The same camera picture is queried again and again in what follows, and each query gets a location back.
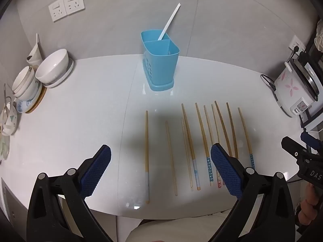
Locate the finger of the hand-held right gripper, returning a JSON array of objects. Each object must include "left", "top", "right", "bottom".
[
  {"left": 282, "top": 136, "right": 307, "bottom": 160},
  {"left": 300, "top": 132, "right": 323, "bottom": 152}
]

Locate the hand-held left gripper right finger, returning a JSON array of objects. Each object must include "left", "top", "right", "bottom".
[{"left": 210, "top": 143, "right": 296, "bottom": 242}]

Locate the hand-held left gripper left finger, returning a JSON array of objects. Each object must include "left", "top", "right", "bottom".
[{"left": 26, "top": 144, "right": 112, "bottom": 242}]

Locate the group of wooden chopsticks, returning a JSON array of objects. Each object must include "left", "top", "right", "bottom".
[{"left": 144, "top": 101, "right": 255, "bottom": 204}]

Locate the blue plastic utensil holder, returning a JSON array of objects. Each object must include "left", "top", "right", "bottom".
[{"left": 141, "top": 30, "right": 180, "bottom": 91}]

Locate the person's right hand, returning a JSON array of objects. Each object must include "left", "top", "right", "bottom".
[{"left": 295, "top": 184, "right": 320, "bottom": 227}]

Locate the white flowered rice cooker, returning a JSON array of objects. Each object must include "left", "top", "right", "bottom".
[{"left": 274, "top": 55, "right": 320, "bottom": 118}]

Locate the black metal rack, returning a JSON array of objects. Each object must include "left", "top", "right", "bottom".
[{"left": 300, "top": 18, "right": 323, "bottom": 131}]

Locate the round wooden board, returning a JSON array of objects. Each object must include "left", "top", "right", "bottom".
[{"left": 25, "top": 86, "right": 47, "bottom": 114}]

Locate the blue patterned plate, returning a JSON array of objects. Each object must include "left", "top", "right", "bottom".
[{"left": 15, "top": 87, "right": 43, "bottom": 113}]

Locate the white ribbed plate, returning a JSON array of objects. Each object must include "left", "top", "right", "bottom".
[{"left": 43, "top": 57, "right": 74, "bottom": 89}]

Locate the triangle patterned cup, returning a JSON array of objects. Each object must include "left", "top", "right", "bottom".
[{"left": 0, "top": 102, "right": 18, "bottom": 135}]

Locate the white bowl under striped bowl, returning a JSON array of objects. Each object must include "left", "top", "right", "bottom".
[{"left": 14, "top": 78, "right": 42, "bottom": 104}]

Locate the large white bowl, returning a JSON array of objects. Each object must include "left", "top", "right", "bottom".
[{"left": 35, "top": 49, "right": 69, "bottom": 85}]

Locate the striped rim white bowl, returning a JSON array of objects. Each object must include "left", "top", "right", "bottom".
[{"left": 11, "top": 66, "right": 36, "bottom": 97}]

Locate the white ceramic pitcher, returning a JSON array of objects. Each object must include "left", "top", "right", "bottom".
[{"left": 26, "top": 33, "right": 42, "bottom": 68}]

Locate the white plastic chopstick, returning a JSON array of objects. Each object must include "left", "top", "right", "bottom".
[
  {"left": 159, "top": 3, "right": 181, "bottom": 41},
  {"left": 158, "top": 3, "right": 180, "bottom": 41}
]

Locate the black power cable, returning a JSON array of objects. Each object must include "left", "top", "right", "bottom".
[{"left": 261, "top": 74, "right": 277, "bottom": 92}]

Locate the white wall socket with plug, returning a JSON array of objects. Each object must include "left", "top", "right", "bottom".
[{"left": 288, "top": 35, "right": 306, "bottom": 56}]

